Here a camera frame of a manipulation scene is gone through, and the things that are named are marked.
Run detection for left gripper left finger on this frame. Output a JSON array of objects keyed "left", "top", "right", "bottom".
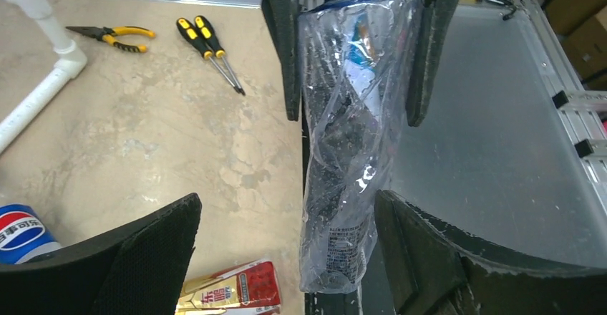
[{"left": 1, "top": 193, "right": 202, "bottom": 314}]

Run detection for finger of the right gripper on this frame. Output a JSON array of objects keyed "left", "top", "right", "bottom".
[
  {"left": 406, "top": 0, "right": 459, "bottom": 127},
  {"left": 261, "top": 0, "right": 301, "bottom": 122}
]

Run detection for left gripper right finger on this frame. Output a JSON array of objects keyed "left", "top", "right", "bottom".
[{"left": 374, "top": 190, "right": 606, "bottom": 314}]

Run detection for blue label water bottle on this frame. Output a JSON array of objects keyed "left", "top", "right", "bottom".
[{"left": 298, "top": 0, "right": 423, "bottom": 292}]

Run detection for yellow red tea bottle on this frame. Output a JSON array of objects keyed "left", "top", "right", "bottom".
[{"left": 175, "top": 258, "right": 281, "bottom": 315}]

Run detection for small pepsi bottle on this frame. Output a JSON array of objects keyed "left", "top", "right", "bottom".
[{"left": 1, "top": 203, "right": 62, "bottom": 264}]

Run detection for yellow handle pliers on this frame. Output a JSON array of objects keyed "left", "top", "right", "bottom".
[{"left": 66, "top": 26, "right": 156, "bottom": 53}]

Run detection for white PVC pipe frame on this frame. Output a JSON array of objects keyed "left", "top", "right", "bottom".
[{"left": 0, "top": 0, "right": 89, "bottom": 155}]

